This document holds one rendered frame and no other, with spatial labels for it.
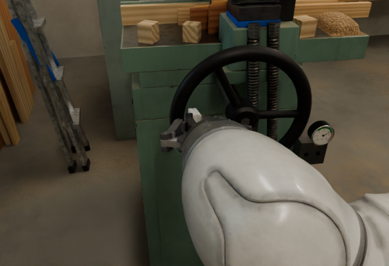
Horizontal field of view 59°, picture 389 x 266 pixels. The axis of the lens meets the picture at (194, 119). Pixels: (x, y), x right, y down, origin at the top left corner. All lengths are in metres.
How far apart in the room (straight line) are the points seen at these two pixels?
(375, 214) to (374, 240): 0.03
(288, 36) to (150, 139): 0.43
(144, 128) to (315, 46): 0.47
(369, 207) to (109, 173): 1.60
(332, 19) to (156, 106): 0.49
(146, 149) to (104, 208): 0.79
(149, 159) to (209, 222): 0.73
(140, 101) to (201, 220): 0.64
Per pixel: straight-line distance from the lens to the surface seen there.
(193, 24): 0.80
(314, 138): 0.95
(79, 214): 1.67
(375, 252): 0.31
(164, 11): 0.95
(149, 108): 0.85
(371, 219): 0.33
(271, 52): 0.64
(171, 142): 0.45
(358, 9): 1.11
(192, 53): 0.80
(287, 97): 0.92
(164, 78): 0.82
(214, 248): 0.21
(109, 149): 2.02
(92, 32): 3.32
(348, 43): 0.93
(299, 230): 0.20
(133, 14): 0.95
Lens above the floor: 1.16
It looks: 32 degrees down
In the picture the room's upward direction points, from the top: straight up
